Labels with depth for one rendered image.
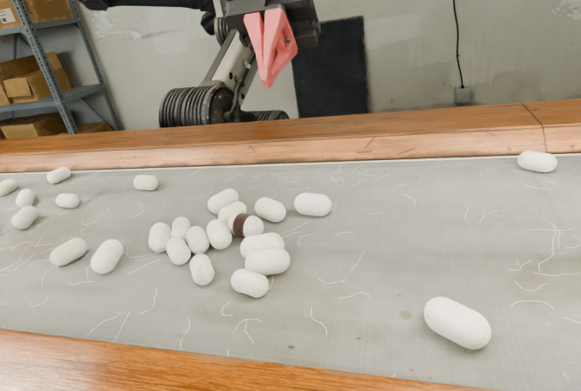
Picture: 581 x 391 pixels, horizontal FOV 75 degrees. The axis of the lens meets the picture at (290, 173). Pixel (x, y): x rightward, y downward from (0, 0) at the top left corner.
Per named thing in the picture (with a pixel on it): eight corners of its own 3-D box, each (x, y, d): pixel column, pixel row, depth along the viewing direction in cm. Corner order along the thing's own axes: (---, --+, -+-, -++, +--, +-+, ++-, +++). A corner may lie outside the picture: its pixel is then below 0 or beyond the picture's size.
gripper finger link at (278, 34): (276, 61, 38) (284, -7, 42) (212, 70, 40) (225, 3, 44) (294, 99, 44) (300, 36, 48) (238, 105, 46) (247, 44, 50)
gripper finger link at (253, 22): (299, 59, 38) (305, -11, 41) (233, 67, 40) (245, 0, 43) (314, 98, 44) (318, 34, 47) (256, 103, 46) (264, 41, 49)
